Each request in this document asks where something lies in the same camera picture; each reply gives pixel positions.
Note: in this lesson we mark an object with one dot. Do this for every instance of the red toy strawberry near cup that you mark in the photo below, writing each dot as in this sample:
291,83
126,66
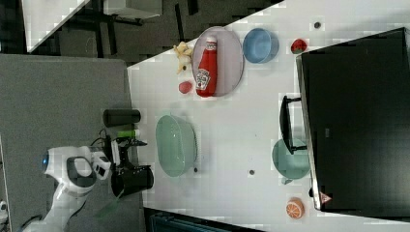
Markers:
298,46

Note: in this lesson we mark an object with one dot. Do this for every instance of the toy orange half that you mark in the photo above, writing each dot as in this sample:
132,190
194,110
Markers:
295,208

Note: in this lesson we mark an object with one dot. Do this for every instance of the black toaster oven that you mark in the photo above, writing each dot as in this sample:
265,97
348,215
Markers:
355,98

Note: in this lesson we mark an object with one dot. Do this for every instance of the black cylinder cup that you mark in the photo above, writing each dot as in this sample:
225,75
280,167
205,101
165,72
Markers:
120,117

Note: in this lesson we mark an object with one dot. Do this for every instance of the green plastic strainer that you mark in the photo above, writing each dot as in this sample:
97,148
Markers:
176,145

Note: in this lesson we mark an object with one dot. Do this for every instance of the black cup with green stick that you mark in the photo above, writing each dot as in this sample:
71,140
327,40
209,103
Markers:
126,182

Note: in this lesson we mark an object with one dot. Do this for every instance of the red toy strawberry near plate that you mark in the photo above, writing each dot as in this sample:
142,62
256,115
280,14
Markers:
185,87

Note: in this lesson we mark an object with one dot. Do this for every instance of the red ketchup bottle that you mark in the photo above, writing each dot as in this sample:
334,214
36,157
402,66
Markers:
206,79

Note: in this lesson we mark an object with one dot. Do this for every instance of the grey oval plate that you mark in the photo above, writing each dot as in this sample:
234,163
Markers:
230,59

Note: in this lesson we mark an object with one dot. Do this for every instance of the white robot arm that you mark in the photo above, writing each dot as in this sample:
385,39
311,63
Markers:
77,169

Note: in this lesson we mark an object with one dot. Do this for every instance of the blue plastic cup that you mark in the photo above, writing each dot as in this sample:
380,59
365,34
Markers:
260,46

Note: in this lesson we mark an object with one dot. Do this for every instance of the teal green bowl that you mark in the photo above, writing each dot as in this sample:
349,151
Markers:
291,166

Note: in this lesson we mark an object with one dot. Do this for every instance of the green toy lime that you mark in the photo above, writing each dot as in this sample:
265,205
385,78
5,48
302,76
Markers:
128,133

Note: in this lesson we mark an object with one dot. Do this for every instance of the toy banana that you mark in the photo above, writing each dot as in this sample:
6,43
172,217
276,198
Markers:
184,54

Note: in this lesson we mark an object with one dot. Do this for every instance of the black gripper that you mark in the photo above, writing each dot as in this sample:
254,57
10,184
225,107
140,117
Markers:
119,152

